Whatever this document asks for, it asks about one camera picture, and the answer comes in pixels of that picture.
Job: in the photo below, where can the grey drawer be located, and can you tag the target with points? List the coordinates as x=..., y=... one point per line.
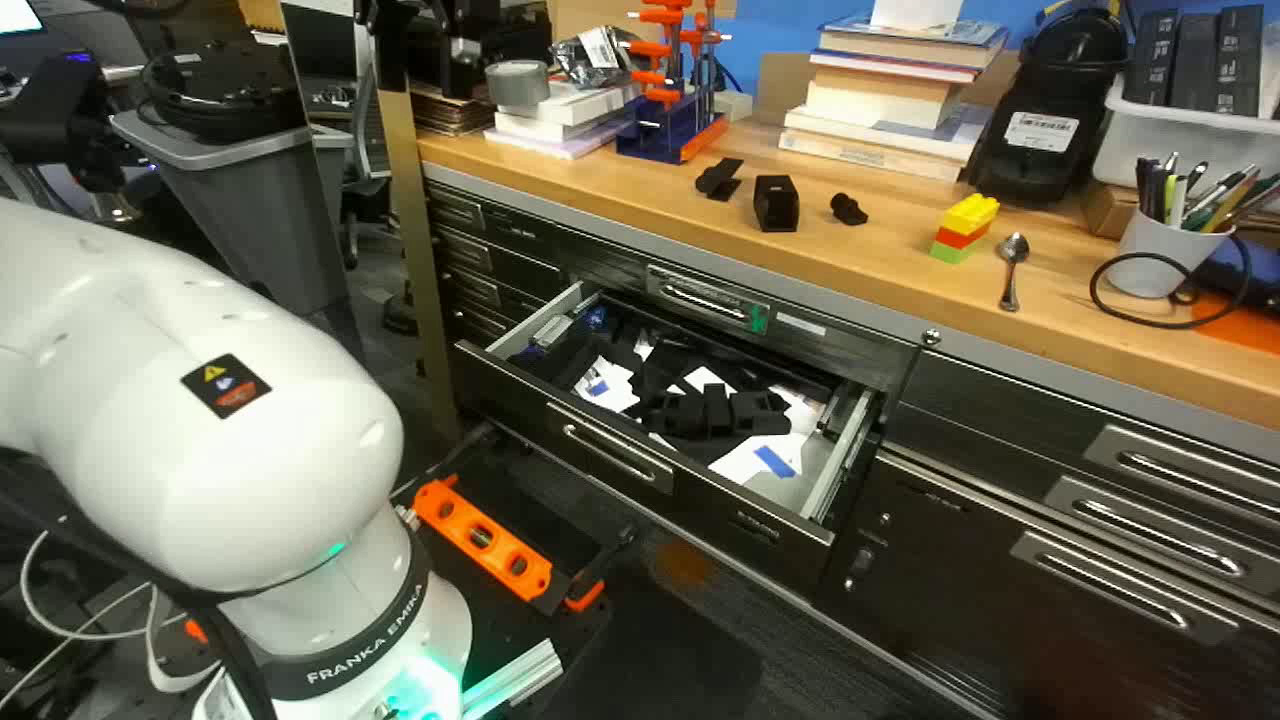
x=672, y=404

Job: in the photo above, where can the black bracket part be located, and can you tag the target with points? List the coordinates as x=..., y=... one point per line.
x=717, y=181

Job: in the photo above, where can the black box part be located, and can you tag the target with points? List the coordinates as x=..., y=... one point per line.
x=779, y=204

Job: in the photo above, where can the small black lump part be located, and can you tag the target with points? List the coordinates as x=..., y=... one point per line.
x=847, y=208

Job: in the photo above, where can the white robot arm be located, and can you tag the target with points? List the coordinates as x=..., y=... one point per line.
x=240, y=458

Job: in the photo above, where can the blue tape strip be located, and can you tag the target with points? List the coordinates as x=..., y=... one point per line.
x=775, y=460

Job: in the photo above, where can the stacked colourful toy bricks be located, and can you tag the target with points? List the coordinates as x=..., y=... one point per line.
x=963, y=224

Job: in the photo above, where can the stack of books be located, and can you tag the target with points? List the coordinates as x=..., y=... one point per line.
x=893, y=97

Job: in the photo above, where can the metal spoon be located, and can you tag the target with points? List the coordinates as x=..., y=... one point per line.
x=1015, y=250

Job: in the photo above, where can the grey trash bin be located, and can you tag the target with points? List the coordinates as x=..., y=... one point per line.
x=265, y=204

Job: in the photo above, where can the black label maker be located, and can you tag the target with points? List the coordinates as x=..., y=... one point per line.
x=1046, y=126

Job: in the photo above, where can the white pen cup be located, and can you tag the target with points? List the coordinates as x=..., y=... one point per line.
x=1157, y=257

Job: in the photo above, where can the white storage bin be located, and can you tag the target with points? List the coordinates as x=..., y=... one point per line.
x=1200, y=82

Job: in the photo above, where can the grey duct tape roll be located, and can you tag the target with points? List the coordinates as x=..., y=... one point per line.
x=518, y=85

